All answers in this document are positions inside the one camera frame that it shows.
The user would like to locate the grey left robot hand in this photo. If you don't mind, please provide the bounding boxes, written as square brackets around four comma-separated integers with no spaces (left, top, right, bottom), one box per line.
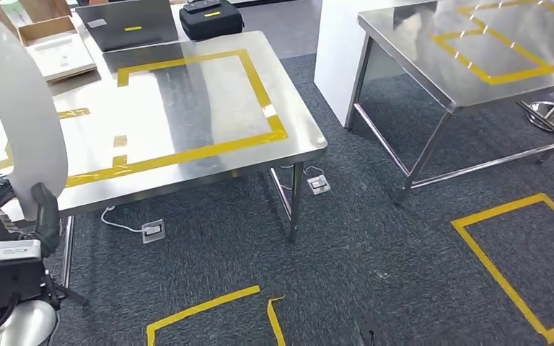
[0,174,62,264]

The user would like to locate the white curved shell part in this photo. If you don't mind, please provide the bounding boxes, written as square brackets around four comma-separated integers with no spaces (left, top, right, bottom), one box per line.
[0,12,69,223]

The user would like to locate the yellow tape rectangle on workbench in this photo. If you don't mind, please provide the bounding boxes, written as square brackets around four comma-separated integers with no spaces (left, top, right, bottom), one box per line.
[0,48,289,189]
[430,0,554,87]

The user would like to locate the stainless steel workbench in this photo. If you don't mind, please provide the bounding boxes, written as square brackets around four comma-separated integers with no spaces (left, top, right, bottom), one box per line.
[0,30,329,288]
[344,0,554,205]

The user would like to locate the black robot body part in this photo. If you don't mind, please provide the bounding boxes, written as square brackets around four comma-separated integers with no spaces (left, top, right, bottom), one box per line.
[352,311,384,346]

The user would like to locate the silver floor socket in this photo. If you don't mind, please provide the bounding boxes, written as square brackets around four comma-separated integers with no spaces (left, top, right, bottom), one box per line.
[141,218,167,245]
[306,174,333,196]

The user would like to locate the short yellow tape strip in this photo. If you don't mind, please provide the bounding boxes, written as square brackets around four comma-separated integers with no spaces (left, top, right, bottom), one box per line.
[56,107,92,120]

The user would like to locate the torn yellow floor tape square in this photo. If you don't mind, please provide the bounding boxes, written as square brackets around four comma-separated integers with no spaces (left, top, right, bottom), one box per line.
[145,284,288,346]

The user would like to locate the open cardboard box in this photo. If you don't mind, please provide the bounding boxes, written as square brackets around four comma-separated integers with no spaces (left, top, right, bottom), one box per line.
[17,15,98,84]

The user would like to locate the grey laptop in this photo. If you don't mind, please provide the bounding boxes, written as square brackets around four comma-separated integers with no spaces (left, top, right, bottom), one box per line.
[74,0,180,53]

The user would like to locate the brown cardboard piece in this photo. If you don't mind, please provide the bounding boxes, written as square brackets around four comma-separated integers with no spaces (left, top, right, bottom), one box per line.
[18,0,73,23]

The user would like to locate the black zip case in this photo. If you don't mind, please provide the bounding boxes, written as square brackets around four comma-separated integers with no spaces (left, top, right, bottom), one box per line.
[179,0,245,42]

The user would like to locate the flat black device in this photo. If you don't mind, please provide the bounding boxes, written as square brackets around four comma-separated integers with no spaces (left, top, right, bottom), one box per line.
[183,0,222,14]

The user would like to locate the white cabinet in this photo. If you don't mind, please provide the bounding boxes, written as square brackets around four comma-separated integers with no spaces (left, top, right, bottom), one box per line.
[313,0,417,129]

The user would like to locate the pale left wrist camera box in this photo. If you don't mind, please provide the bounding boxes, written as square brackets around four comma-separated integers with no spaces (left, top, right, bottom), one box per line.
[0,238,48,312]

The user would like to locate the white power cable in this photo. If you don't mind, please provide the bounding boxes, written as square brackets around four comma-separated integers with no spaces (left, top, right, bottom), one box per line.
[100,205,144,234]

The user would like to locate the thin white cable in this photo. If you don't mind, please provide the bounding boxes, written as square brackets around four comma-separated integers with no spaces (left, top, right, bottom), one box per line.
[278,164,326,180]

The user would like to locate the chrome post with round base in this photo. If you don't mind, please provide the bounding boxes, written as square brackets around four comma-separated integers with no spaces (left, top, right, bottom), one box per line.
[516,85,554,135]

